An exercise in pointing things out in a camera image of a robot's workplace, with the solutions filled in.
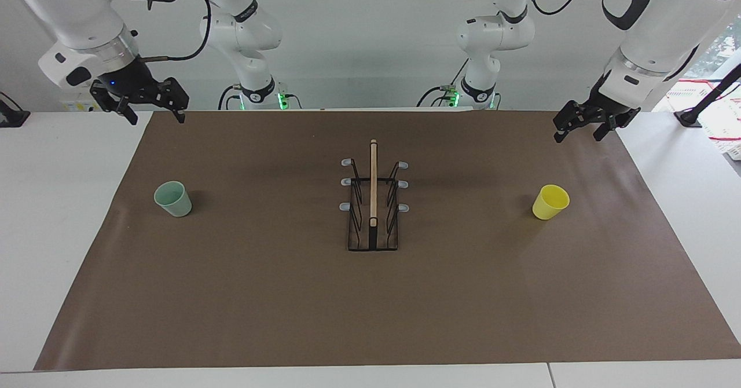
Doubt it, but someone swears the black right base cable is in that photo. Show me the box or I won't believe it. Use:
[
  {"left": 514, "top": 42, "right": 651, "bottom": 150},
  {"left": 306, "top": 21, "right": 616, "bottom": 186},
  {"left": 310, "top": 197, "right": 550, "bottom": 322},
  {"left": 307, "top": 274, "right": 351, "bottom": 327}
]
[{"left": 218, "top": 84, "right": 244, "bottom": 111}]

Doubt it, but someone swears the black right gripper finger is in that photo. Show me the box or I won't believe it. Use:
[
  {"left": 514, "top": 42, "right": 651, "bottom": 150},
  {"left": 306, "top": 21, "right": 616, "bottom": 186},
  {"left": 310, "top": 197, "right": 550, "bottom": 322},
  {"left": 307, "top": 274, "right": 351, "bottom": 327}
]
[
  {"left": 159, "top": 77, "right": 190, "bottom": 124},
  {"left": 90, "top": 83, "right": 140, "bottom": 126}
]

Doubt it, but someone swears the green plastic cup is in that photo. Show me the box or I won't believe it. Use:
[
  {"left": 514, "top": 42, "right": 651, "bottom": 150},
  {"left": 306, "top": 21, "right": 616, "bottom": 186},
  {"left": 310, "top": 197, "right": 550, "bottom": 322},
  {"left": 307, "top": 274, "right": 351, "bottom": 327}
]
[{"left": 153, "top": 181, "right": 193, "bottom": 218}]

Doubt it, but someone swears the brown paper table mat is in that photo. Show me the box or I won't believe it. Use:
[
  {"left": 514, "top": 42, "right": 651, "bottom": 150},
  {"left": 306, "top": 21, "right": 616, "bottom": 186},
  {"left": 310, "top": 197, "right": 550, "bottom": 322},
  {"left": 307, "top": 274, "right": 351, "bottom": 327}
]
[{"left": 34, "top": 109, "right": 741, "bottom": 371}]

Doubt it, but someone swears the black left base cable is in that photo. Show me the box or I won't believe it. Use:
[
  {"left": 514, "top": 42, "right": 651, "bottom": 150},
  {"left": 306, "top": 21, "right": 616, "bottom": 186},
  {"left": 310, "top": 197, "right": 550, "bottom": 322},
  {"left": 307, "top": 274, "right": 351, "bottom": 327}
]
[{"left": 417, "top": 58, "right": 471, "bottom": 108}]

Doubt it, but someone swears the black clamp mount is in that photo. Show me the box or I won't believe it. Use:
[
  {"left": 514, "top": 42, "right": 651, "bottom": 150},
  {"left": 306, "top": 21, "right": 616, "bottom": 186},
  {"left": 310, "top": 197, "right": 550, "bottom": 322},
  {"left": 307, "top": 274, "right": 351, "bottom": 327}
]
[{"left": 0, "top": 91, "right": 31, "bottom": 129}]

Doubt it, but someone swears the black wire cup rack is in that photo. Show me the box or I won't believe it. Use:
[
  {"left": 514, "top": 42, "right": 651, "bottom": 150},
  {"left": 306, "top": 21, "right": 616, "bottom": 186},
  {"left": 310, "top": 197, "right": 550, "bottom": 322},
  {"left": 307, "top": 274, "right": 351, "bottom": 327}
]
[{"left": 339, "top": 139, "right": 410, "bottom": 252}]

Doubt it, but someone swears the black base cable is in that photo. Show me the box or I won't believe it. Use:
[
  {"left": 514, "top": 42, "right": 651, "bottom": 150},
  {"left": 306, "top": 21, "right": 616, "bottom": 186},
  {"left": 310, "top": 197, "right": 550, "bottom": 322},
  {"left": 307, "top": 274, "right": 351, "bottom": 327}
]
[
  {"left": 218, "top": 84, "right": 244, "bottom": 111},
  {"left": 417, "top": 58, "right": 471, "bottom": 108}
]

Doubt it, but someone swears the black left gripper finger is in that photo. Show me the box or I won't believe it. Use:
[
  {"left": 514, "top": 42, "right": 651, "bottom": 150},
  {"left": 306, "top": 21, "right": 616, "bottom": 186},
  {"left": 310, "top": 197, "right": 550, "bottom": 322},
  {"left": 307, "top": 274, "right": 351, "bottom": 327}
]
[
  {"left": 553, "top": 101, "right": 589, "bottom": 144},
  {"left": 593, "top": 108, "right": 641, "bottom": 142}
]

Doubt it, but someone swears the black camera stand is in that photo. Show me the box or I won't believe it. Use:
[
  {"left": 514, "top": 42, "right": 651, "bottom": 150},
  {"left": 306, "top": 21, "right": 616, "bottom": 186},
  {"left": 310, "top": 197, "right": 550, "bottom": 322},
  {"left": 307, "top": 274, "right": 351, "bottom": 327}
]
[{"left": 674, "top": 64, "right": 741, "bottom": 128}]

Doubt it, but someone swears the yellow plastic cup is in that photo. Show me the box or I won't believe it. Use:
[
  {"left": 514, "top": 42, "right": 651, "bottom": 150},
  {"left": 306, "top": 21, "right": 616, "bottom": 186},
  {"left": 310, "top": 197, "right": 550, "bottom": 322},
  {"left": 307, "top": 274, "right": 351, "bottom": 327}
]
[{"left": 532, "top": 184, "right": 571, "bottom": 221}]

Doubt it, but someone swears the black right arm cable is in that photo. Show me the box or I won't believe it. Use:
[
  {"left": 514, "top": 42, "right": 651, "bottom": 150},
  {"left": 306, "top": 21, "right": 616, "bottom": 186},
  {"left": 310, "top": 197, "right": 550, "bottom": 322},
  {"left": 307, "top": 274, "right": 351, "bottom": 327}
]
[{"left": 139, "top": 0, "right": 212, "bottom": 63}]

